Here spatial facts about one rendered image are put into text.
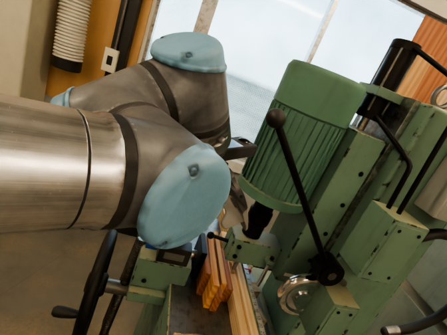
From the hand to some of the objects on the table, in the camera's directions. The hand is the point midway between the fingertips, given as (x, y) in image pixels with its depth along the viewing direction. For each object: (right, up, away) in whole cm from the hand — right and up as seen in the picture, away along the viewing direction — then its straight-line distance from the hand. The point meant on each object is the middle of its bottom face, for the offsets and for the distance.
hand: (223, 207), depth 63 cm
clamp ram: (-11, -19, +18) cm, 28 cm away
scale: (+6, -19, +21) cm, 29 cm away
